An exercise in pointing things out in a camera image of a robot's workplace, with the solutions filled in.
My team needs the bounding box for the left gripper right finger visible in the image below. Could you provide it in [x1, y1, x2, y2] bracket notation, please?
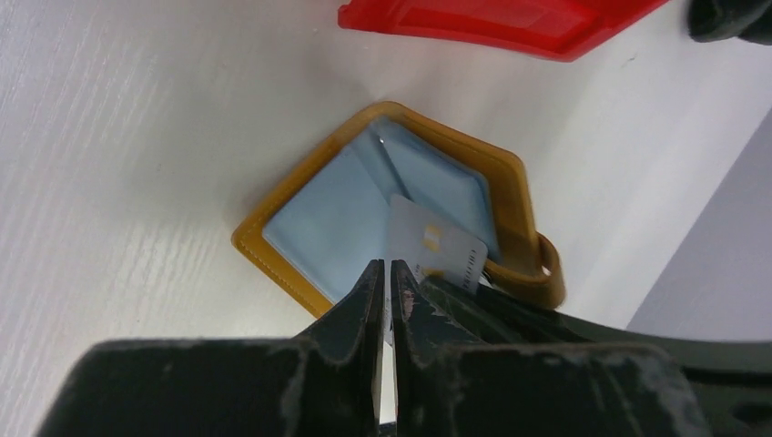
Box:
[391, 260, 711, 436]

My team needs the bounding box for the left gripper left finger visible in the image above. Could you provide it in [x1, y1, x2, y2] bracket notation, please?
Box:
[38, 260, 385, 436]

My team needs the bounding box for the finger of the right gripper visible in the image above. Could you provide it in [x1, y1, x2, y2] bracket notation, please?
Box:
[419, 277, 771, 436]

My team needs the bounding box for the silver credit card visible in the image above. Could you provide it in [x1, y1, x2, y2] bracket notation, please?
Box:
[386, 194, 488, 294]

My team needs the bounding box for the yellow leather card holder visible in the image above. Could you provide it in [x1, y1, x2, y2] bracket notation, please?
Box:
[232, 101, 565, 317]

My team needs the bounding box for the red plastic bin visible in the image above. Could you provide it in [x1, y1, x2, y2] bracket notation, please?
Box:
[338, 0, 663, 62]

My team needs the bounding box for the black floral blanket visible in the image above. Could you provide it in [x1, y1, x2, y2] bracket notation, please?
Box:
[687, 0, 771, 46]

